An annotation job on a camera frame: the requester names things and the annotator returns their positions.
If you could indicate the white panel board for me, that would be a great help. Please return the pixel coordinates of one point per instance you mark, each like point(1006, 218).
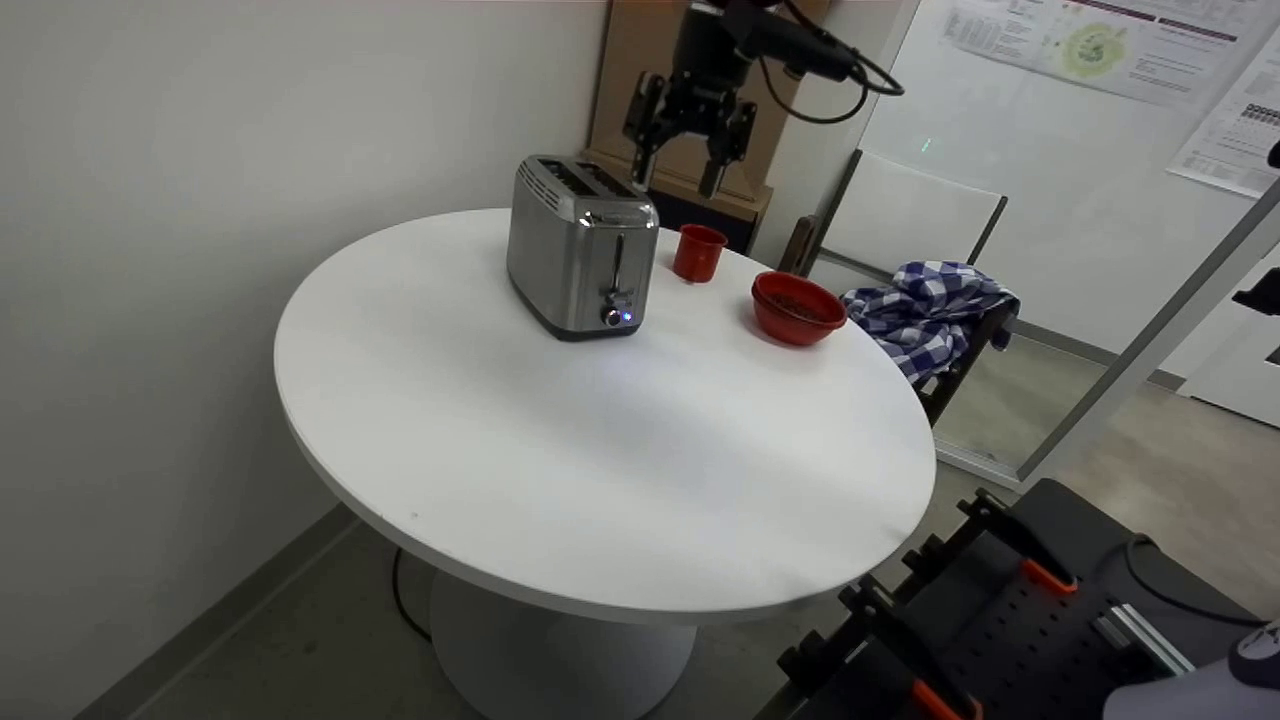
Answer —
point(901, 213)

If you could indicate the white round table pedestal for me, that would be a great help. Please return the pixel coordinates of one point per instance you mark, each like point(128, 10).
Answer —
point(523, 662)

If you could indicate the white wall poster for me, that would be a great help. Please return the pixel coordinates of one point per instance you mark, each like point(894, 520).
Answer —
point(1141, 49)

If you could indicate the blue white checkered cloth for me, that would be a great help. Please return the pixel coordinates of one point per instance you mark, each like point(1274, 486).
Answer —
point(921, 313)

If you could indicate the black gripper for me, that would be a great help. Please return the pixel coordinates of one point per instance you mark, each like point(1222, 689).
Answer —
point(696, 96)

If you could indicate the red cup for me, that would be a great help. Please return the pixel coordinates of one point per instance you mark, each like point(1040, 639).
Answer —
point(696, 255)

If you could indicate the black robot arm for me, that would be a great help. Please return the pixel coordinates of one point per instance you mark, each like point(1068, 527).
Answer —
point(756, 30)

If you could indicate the red bowl with dark contents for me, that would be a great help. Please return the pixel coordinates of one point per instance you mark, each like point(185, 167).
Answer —
point(793, 308)

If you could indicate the silver two-slot toaster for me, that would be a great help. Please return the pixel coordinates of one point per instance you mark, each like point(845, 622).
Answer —
point(583, 249)

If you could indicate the black chair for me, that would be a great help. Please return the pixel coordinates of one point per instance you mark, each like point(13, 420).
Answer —
point(993, 331)

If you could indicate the black orange workbench cart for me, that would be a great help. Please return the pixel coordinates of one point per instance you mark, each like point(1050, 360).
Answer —
point(1039, 611)

